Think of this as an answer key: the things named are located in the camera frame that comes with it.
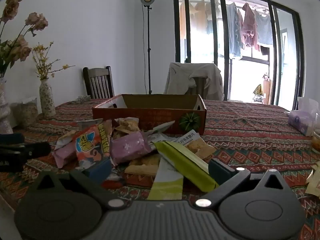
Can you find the patterned red tablecloth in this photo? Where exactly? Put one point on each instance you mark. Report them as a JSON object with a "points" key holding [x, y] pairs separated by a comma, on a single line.
{"points": [[250, 135]]}

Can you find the large white patterned vase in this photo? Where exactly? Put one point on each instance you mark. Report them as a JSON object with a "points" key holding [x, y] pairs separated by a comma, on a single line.
{"points": [[5, 110]]}

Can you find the yellow flower sprigs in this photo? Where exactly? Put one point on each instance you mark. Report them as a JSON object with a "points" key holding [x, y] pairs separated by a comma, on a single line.
{"points": [[43, 68]]}

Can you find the yellow paper packet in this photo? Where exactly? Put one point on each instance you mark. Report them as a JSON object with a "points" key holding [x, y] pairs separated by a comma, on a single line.
{"points": [[313, 182]]}

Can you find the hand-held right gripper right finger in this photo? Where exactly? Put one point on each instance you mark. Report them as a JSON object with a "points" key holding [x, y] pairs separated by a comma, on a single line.
{"points": [[221, 171]]}

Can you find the orange snack packet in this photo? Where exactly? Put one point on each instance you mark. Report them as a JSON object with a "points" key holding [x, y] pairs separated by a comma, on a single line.
{"points": [[90, 147]]}

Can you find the grey-blue hanging shirt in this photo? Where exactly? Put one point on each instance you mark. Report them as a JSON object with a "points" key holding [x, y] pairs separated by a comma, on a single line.
{"points": [[265, 27]]}

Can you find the printed cardboard box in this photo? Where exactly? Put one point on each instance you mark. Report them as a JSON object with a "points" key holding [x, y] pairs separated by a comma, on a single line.
{"points": [[155, 116]]}

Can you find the clear cracker snack packet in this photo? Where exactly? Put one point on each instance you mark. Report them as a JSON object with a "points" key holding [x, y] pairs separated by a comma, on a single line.
{"points": [[197, 146], [142, 166], [126, 125]]}

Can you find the wooden balcony cabinet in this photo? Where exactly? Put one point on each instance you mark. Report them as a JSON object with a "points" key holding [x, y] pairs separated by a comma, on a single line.
{"points": [[267, 90]]}

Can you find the maroon hanging garment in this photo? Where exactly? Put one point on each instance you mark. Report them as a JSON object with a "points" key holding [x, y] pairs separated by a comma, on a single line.
{"points": [[250, 25]]}

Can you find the silver snack packet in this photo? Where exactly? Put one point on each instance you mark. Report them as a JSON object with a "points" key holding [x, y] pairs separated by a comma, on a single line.
{"points": [[86, 124], [160, 128]]}

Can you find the purple tissue pack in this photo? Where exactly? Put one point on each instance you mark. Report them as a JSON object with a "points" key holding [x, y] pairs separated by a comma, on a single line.
{"points": [[300, 120]]}

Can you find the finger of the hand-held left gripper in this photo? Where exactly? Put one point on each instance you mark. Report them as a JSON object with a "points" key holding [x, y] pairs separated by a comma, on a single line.
{"points": [[35, 150]]}

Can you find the black hanging garment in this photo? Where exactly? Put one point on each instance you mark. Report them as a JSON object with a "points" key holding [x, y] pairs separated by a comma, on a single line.
{"points": [[264, 50]]}

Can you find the dark wooden chair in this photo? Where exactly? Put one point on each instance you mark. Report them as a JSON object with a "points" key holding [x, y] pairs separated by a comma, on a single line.
{"points": [[98, 72]]}

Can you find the white and green snack packet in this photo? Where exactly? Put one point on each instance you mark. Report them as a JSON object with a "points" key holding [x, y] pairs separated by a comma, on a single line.
{"points": [[166, 185]]}

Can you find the dried pink rose bouquet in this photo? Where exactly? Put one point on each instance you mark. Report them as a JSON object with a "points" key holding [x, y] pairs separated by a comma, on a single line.
{"points": [[37, 21]]}

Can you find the beige hanging garment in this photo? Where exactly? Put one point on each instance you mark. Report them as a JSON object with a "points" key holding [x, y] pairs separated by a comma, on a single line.
{"points": [[200, 12]]}

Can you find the blue hanging garment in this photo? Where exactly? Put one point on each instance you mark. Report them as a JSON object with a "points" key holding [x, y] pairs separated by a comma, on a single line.
{"points": [[233, 30]]}

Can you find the grey jacket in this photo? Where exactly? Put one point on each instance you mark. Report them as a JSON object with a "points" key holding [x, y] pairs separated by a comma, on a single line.
{"points": [[180, 80]]}

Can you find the slim floral ceramic vase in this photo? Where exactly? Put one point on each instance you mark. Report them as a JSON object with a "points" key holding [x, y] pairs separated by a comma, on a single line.
{"points": [[47, 100]]}

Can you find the wooden chair under jacket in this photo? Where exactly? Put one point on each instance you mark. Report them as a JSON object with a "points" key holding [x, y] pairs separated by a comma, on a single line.
{"points": [[200, 85]]}

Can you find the yellow balcony item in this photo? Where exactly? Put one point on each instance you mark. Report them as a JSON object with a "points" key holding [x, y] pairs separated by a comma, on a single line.
{"points": [[257, 92]]}

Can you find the grey lace cloth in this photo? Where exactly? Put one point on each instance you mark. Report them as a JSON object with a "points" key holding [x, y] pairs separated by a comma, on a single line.
{"points": [[83, 98]]}

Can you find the clear glass jar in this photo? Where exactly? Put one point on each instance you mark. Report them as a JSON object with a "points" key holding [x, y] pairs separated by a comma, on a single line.
{"points": [[26, 115]]}

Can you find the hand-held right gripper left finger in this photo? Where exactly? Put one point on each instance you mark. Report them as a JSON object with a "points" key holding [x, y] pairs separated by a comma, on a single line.
{"points": [[98, 170]]}

